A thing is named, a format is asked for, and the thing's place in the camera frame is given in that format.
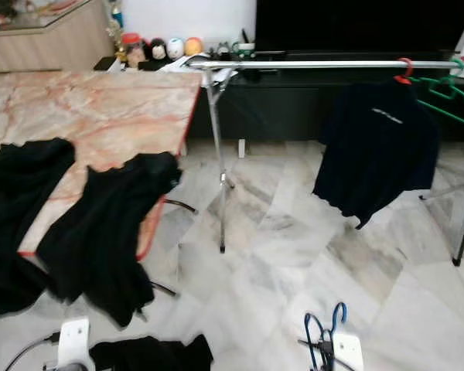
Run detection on black shirt green logo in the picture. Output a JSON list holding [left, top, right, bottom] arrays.
[[89, 334, 215, 371]]

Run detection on blue plastic hanger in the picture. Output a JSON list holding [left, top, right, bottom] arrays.
[[302, 301, 349, 371]]

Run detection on red plastic hanger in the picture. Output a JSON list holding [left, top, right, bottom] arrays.
[[393, 56, 416, 86]]

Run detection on green plastic hanger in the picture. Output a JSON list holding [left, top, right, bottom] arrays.
[[410, 58, 464, 132]]

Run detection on marble table red rim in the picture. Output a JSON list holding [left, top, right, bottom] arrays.
[[0, 71, 203, 262]]

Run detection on wooden cabinet glass top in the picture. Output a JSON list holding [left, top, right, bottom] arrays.
[[0, 0, 118, 74]]

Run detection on black monkey ball toy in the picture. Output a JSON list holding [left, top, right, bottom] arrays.
[[145, 37, 169, 63]]

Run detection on white ball toy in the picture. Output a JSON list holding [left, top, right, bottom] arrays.
[[166, 36, 186, 61]]

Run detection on black TV cabinet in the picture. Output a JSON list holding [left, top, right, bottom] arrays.
[[101, 53, 464, 144]]

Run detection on silver clothes rack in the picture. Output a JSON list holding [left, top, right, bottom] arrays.
[[188, 59, 464, 267]]

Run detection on navy blue shirt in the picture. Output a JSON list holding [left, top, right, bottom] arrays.
[[312, 77, 442, 230]]

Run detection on black television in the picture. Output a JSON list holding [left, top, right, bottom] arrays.
[[254, 0, 464, 55]]

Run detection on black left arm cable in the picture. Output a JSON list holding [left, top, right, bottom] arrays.
[[4, 331, 61, 371]]

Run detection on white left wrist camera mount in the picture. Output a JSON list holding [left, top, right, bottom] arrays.
[[56, 317, 92, 371]]

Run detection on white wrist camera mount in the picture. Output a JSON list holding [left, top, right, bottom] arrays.
[[329, 331, 366, 371], [56, 317, 92, 371]]

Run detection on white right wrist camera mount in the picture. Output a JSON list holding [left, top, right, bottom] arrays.
[[329, 331, 366, 371]]

